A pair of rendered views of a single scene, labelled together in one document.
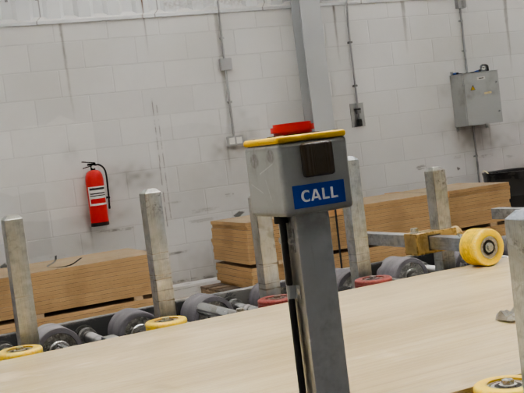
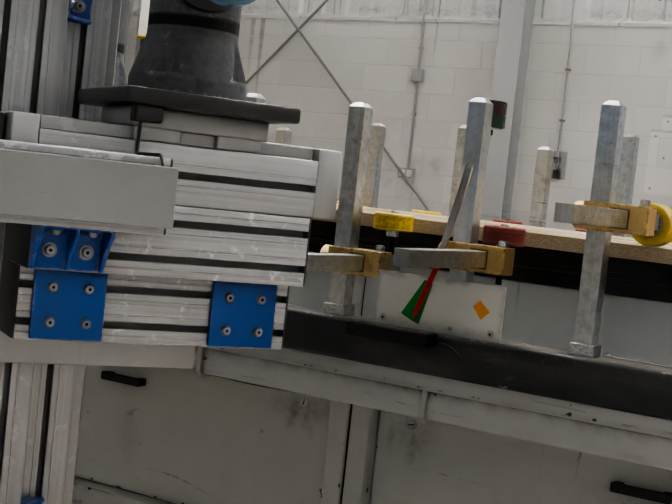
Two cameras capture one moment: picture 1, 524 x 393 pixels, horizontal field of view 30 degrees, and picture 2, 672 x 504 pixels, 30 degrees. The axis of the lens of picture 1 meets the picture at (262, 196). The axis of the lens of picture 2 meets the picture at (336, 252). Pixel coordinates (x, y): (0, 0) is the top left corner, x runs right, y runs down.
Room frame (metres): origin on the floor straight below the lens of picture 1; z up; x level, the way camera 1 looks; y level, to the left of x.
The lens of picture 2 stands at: (-0.29, -2.49, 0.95)
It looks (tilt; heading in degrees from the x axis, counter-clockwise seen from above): 3 degrees down; 56
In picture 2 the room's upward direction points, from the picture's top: 6 degrees clockwise
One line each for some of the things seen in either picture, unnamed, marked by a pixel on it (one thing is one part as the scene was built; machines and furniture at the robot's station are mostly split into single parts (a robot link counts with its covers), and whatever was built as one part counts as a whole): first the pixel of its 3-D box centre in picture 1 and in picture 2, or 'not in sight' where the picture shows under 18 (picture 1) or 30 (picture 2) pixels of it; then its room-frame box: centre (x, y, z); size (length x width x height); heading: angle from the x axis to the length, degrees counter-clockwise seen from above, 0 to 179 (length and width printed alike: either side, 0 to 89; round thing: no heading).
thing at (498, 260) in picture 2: not in sight; (475, 257); (1.23, -0.74, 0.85); 0.14 x 0.06 x 0.05; 116
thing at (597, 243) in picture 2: not in sight; (598, 238); (1.33, -0.94, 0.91); 0.04 x 0.04 x 0.48; 26
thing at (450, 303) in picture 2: not in sight; (437, 305); (1.18, -0.70, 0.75); 0.26 x 0.01 x 0.10; 116
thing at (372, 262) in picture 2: not in sight; (354, 261); (1.12, -0.51, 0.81); 0.14 x 0.06 x 0.05; 116
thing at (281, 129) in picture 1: (292, 132); not in sight; (0.89, -0.03, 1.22); 0.04 x 0.04 x 0.02
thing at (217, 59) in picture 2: not in sight; (190, 59); (0.45, -1.05, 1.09); 0.15 x 0.15 x 0.10
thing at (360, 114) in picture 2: not in sight; (348, 226); (1.11, -0.49, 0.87); 0.04 x 0.04 x 0.48; 26
